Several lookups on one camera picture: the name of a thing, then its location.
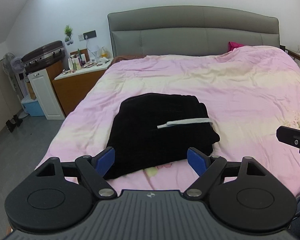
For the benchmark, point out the dark brown suitcase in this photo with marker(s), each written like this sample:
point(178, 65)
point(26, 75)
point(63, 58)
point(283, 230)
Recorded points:
point(43, 57)

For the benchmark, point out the wooden left nightstand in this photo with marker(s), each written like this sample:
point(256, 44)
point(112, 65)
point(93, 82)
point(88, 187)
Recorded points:
point(72, 88)

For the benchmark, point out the white narrow cabinet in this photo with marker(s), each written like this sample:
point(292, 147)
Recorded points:
point(43, 90)

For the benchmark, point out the magenta pillow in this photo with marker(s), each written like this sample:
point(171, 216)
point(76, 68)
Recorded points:
point(234, 45)

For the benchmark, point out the small potted plant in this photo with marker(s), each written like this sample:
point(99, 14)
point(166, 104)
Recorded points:
point(68, 35)

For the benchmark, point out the grey padded headboard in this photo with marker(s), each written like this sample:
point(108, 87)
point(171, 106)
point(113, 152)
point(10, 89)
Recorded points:
point(189, 30)

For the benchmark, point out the pink floral duvet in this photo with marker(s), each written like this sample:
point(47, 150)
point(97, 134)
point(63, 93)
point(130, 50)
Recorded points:
point(249, 93)

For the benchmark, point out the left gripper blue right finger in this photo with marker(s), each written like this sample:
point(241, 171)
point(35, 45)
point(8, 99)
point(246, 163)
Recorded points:
point(209, 170)

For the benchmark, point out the blue storage box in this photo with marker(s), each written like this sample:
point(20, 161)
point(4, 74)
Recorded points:
point(32, 107)

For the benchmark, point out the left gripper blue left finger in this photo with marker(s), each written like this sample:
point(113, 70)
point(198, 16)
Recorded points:
point(91, 171)

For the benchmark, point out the white standing fan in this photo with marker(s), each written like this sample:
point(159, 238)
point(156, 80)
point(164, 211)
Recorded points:
point(6, 64)

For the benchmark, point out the black pants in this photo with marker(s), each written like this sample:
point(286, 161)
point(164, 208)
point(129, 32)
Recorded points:
point(155, 129)

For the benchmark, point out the black wall switch panel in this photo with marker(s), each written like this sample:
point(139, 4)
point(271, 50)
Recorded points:
point(90, 34)

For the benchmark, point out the black shoes pair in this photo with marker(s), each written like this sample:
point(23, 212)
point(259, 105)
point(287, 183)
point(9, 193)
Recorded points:
point(11, 125)

